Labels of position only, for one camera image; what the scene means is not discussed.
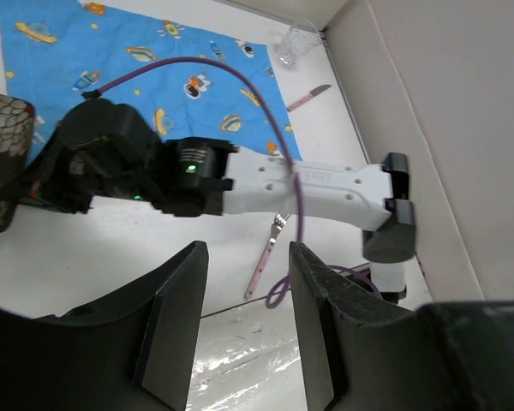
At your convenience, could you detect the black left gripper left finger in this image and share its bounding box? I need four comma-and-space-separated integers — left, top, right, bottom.
0, 241, 209, 410

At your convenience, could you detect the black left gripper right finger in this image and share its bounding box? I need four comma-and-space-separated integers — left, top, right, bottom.
289, 242, 514, 410

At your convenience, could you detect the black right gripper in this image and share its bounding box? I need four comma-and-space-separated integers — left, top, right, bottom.
0, 98, 163, 214

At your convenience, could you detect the black floral square plate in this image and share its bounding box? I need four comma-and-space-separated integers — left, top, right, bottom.
0, 94, 35, 233

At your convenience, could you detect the blue space-print cloth placemat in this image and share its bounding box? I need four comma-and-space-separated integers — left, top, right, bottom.
0, 1, 300, 160

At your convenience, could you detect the pink-handled metal fork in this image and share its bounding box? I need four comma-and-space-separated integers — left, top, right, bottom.
243, 213, 291, 301

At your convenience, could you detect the pink-handled table knife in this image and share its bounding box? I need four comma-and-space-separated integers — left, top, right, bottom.
286, 84, 332, 112

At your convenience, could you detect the clear drinking glass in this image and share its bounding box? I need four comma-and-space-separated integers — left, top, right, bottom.
275, 18, 322, 66

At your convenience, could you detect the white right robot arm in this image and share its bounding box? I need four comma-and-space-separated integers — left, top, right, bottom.
0, 98, 416, 265

